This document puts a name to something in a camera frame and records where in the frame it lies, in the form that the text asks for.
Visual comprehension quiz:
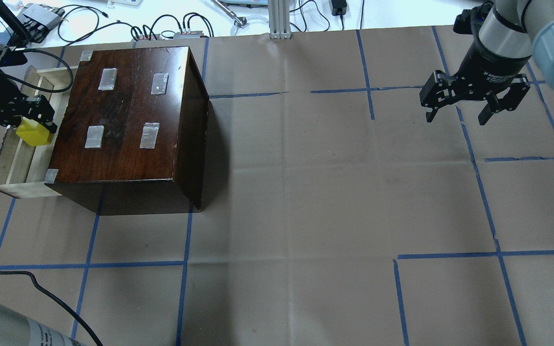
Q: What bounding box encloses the dark wooden drawer cabinet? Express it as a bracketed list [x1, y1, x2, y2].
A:
[44, 46, 211, 215]

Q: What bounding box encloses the aluminium frame post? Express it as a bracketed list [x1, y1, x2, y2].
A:
[267, 0, 292, 39]

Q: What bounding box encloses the light wood drawer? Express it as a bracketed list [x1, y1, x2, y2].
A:
[0, 66, 70, 198]

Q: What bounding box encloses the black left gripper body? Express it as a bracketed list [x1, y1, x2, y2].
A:
[0, 94, 55, 127]

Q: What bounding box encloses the black power adapter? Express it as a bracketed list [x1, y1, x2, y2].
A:
[329, 0, 348, 17]

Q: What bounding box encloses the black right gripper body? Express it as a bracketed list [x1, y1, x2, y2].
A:
[419, 43, 531, 111]

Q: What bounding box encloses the yellow block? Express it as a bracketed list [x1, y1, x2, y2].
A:
[16, 117, 54, 147]

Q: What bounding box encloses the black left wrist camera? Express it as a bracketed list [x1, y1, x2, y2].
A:
[0, 44, 28, 68]

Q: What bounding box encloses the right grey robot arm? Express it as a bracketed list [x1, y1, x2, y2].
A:
[419, 0, 554, 125]

